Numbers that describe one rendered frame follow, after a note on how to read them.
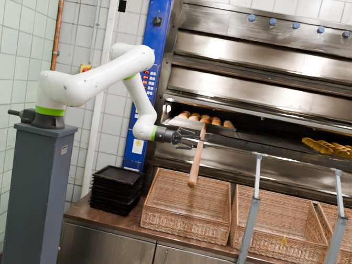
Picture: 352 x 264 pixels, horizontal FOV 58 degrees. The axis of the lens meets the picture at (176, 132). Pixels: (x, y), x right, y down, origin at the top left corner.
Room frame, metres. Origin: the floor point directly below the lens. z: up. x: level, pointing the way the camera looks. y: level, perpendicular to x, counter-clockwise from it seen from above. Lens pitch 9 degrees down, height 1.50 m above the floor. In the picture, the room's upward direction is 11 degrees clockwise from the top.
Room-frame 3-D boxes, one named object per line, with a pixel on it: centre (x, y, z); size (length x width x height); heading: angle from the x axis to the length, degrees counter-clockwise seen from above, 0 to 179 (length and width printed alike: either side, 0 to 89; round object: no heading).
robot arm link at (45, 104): (1.43, 0.57, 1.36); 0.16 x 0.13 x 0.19; 52
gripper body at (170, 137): (1.83, 0.01, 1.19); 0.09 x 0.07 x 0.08; 85
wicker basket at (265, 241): (2.05, -0.76, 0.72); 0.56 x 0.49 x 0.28; 84
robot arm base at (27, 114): (1.44, 0.64, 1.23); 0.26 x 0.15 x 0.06; 85
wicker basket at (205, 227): (2.10, -0.18, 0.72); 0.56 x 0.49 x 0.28; 86
